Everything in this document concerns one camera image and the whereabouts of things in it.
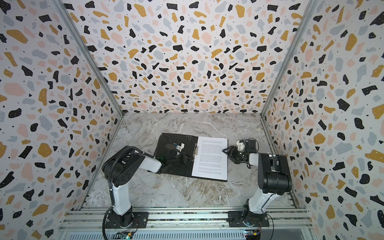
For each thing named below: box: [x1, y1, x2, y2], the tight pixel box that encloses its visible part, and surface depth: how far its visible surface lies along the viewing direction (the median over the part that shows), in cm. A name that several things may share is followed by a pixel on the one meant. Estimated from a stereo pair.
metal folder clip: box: [193, 143, 199, 156], surface depth 102 cm
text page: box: [191, 136, 228, 181], surface depth 97 cm
